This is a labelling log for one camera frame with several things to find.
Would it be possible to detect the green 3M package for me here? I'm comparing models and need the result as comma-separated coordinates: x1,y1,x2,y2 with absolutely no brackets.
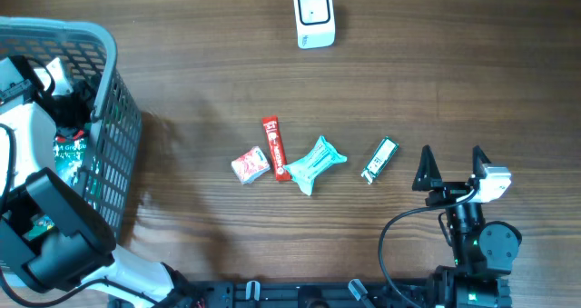
25,136,87,240

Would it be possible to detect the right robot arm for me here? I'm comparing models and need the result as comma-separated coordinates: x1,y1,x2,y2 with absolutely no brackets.
412,145,522,307

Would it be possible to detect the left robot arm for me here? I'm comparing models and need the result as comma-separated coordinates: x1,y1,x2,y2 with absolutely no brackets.
1,55,205,307

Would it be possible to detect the red white snack packet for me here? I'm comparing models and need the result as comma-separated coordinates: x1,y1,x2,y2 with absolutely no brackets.
231,146,271,184

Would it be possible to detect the teal wet wipes pack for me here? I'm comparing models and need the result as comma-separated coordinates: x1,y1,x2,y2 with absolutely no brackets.
283,135,348,196

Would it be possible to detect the white barcode scanner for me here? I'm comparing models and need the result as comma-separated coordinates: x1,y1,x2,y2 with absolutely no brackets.
293,0,336,50

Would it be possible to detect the red stick sachet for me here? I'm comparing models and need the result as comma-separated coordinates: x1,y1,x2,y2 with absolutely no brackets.
262,115,291,182

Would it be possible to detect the grey plastic mesh basket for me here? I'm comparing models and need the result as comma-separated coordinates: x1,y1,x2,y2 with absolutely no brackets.
1,16,142,239

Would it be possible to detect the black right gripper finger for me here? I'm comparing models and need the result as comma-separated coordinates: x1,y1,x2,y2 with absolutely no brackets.
472,145,491,178
412,145,442,191

